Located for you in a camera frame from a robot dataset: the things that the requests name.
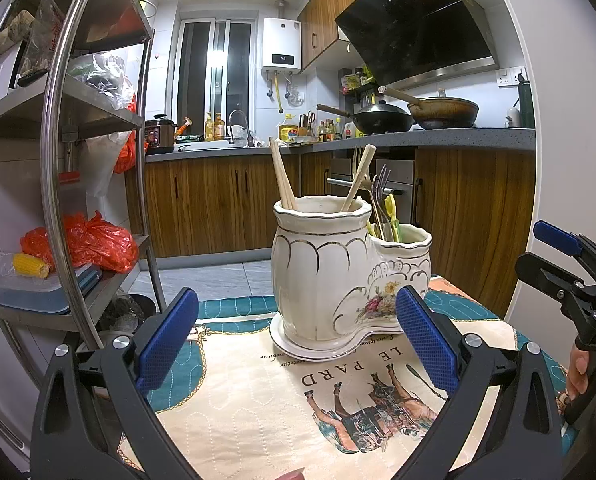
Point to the brown frying pan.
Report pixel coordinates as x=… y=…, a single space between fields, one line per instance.
x=447 y=112

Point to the brown rice cooker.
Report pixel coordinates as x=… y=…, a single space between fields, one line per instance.
x=160 y=135

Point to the white ceramic utensil holder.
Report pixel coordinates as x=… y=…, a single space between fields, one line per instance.
x=318 y=270

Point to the person's right hand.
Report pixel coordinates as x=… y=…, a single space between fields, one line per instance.
x=577 y=370

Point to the black pot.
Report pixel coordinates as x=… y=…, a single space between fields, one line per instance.
x=128 y=310

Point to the white ceramic holder tray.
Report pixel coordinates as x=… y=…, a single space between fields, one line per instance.
x=298 y=350

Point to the yellow oil bottle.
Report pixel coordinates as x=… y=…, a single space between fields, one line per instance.
x=289 y=132

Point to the gold fork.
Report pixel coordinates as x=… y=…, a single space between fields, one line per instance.
x=383 y=172

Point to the yellow corn cob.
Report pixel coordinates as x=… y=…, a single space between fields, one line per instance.
x=30 y=266

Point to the blue plastic container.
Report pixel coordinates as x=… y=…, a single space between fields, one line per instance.
x=43 y=295

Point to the black wok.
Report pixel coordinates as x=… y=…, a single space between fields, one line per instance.
x=382 y=120

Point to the kitchen faucet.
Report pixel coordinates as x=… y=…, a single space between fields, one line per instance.
x=249 y=132

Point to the wall socket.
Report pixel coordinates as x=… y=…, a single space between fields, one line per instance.
x=505 y=78

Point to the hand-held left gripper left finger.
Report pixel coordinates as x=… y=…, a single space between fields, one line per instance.
x=168 y=340

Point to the clear packet of dried goods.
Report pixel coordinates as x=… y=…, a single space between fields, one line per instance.
x=43 y=35

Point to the large red plastic bag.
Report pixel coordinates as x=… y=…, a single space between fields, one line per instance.
x=93 y=245

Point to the beige wrapped bundle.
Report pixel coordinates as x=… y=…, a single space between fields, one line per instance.
x=10 y=30

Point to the white water heater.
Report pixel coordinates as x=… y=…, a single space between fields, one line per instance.
x=281 y=40

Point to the black range hood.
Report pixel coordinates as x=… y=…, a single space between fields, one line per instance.
x=417 y=25

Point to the clear container with red lid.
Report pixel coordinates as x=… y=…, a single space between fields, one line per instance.
x=70 y=195

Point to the lower wooden cabinets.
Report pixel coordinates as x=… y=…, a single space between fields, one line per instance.
x=203 y=205

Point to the spice rack with jars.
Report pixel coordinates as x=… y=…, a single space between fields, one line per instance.
x=357 y=82

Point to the silver fork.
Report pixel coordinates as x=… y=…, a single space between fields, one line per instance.
x=376 y=200

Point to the small red plastic bag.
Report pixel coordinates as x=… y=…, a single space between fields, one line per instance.
x=125 y=155

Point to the printed tablecloth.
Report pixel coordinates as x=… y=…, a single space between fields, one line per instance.
x=258 y=410

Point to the yellow soap bottle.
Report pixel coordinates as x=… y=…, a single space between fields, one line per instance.
x=209 y=130
x=219 y=129

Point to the upper wooden cabinets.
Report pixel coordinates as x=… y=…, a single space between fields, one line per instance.
x=323 y=25

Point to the kitchen sink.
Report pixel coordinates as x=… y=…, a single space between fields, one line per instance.
x=203 y=146

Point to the yellow green fruit fork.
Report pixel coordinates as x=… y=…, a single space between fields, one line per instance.
x=397 y=230
x=389 y=205

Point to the clear plastic bag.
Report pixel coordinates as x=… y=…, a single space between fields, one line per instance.
x=103 y=80

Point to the cluster of sauce bottles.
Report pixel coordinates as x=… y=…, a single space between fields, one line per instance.
x=335 y=132

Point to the orange snack packet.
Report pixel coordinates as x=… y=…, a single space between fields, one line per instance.
x=184 y=127

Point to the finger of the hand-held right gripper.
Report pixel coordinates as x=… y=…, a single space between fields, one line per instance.
x=557 y=237
x=537 y=267

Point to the wooden cabinets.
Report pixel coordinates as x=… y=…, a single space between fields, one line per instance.
x=203 y=205
x=323 y=25

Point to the knife block with scissors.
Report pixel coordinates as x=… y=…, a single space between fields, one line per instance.
x=307 y=127

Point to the stainless steel shelf rack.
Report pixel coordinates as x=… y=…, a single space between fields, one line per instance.
x=103 y=115

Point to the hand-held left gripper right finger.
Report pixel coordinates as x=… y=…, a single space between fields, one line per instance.
x=427 y=340

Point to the dark green kitchen appliance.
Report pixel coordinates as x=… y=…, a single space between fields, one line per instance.
x=526 y=105

